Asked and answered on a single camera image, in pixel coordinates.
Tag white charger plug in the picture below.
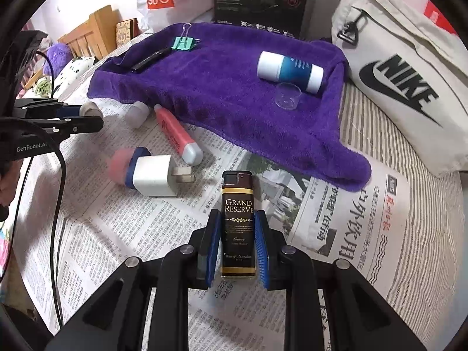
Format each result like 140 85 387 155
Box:
133 154 196 198

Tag clear plastic cup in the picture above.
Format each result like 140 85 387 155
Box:
272 82 303 112

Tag green binder clip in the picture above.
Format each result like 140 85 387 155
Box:
172 23 202 52

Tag small grey cylinder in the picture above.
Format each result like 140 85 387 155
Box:
124 101 150 129

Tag black marker stick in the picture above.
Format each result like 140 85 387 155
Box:
131 46 172 73

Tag wooden headboard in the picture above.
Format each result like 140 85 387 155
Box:
58 5 123 59

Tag black cable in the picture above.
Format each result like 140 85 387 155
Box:
35 50 68 337

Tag green patterned cloth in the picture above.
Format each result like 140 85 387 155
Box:
31 78 55 97

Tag grey waist bag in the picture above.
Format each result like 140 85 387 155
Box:
331 0 468 178

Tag brown patterned book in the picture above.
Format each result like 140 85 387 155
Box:
116 19 141 47

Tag black product box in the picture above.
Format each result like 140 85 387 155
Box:
213 0 311 39

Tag small white cylinder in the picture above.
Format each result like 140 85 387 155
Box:
80 101 100 118

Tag white plastic bag red label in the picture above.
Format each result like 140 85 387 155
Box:
136 0 216 33

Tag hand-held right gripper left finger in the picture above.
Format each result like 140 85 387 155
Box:
44 208 223 351

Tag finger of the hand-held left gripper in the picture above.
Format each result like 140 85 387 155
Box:
27 116 104 140
15 99 83 118

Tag purple towel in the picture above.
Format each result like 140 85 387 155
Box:
87 22 373 193

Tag red paper bag white handles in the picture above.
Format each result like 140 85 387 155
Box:
424 0 457 32

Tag purple plush toy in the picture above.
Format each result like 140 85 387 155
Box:
43 43 71 75

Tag dark lighter with gold label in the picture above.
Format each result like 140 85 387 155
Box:
220 171 257 279

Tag pink puff with blue base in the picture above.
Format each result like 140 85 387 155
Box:
107 146 149 188

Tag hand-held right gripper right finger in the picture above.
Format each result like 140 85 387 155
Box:
254 210 428 351

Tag newspaper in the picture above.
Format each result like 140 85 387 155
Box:
11 84 410 351

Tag pink highlighter pen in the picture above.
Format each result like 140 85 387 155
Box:
154 104 204 165

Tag blue bottle with white cap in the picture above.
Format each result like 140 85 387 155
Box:
257 51 324 94

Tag white spotted pillow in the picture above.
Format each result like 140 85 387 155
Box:
51 56 97 88

